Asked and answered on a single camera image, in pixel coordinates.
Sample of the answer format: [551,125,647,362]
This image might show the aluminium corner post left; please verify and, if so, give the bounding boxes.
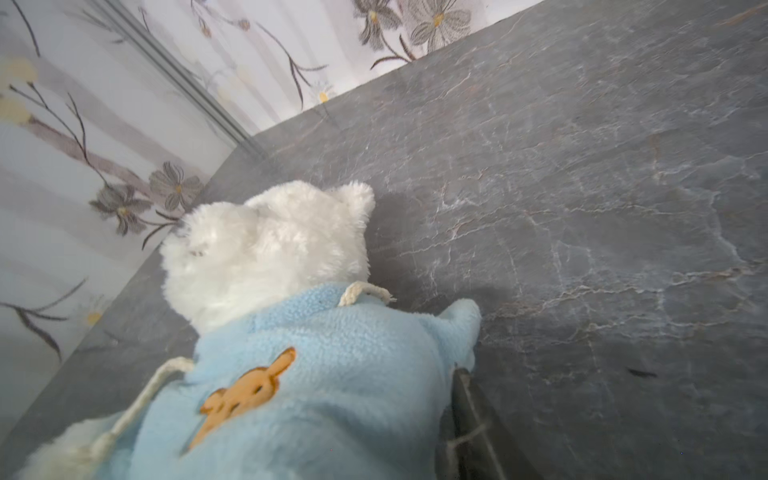
[88,0,267,159]

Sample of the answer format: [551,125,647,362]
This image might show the light blue fleece hoodie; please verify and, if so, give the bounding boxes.
[95,284,481,479]

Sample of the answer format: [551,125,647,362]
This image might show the white plush teddy bear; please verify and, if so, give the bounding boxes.
[20,181,375,479]

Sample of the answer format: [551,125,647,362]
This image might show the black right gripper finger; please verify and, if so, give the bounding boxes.
[449,368,543,480]

